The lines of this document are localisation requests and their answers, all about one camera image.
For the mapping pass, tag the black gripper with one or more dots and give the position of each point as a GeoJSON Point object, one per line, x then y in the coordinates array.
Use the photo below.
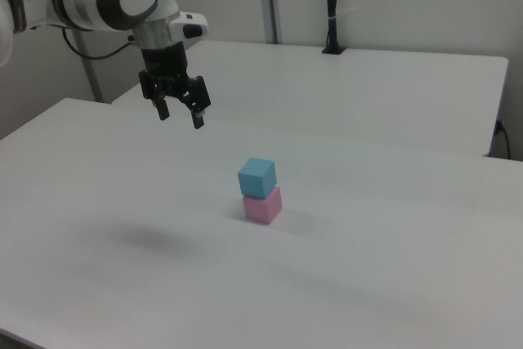
{"type": "Point", "coordinates": [166, 68]}

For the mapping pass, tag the blue cube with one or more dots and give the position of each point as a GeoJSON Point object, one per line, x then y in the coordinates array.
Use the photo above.
{"type": "Point", "coordinates": [257, 177]}

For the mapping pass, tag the pink cube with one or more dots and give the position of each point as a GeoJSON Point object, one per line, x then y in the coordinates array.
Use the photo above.
{"type": "Point", "coordinates": [263, 206]}

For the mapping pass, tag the black camera stand pole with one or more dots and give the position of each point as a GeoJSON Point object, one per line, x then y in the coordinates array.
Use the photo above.
{"type": "Point", "coordinates": [332, 1]}

